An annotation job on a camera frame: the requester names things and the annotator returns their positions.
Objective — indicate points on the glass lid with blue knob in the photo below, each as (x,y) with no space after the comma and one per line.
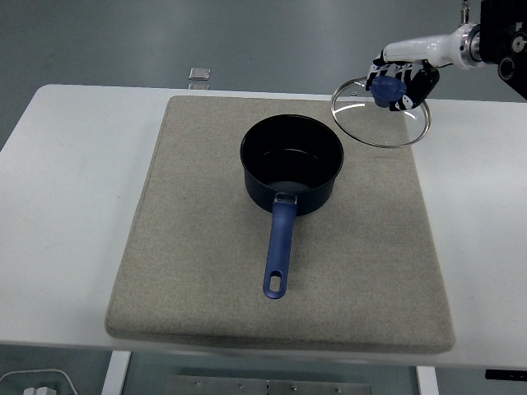
(385,88)

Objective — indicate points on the white plug block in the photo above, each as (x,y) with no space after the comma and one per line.
(39,391)

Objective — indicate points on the white table leg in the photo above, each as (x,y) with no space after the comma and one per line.
(115,374)
(426,382)

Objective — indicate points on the beige fabric mat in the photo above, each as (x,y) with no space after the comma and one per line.
(197,255)

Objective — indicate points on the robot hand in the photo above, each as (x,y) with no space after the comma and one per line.
(424,49)

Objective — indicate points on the black bar under table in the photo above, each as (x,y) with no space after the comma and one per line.
(506,374)

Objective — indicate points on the grey metal plate with screws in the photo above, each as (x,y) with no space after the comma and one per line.
(255,387)

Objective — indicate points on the small metal floor plate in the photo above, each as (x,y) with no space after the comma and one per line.
(199,73)

